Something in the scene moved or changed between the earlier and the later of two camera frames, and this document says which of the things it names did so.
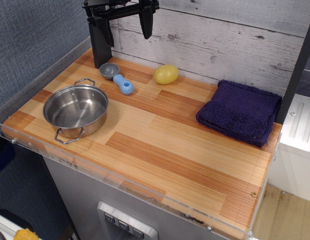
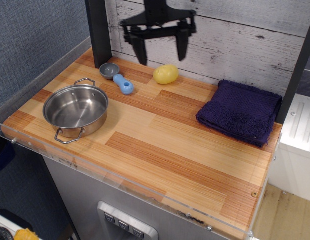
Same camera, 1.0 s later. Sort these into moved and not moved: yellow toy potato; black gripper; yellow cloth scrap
Moved: black gripper
Not moved: yellow cloth scrap; yellow toy potato
